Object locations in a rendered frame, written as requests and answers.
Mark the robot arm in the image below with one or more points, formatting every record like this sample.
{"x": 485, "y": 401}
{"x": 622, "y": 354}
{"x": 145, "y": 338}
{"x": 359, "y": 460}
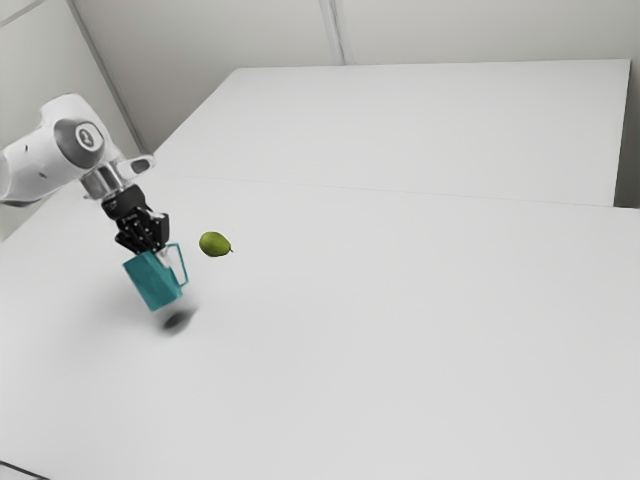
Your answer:
{"x": 45, "y": 155}

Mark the green lime fruit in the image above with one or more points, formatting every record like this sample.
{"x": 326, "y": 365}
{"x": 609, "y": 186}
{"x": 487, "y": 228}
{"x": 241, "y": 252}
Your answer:
{"x": 215, "y": 244}

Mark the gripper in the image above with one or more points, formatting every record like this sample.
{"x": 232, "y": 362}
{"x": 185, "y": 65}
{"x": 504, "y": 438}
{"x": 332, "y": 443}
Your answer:
{"x": 131, "y": 215}

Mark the teal faceted mug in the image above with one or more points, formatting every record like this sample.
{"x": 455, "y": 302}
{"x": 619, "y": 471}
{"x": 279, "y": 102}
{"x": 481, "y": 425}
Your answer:
{"x": 156, "y": 282}

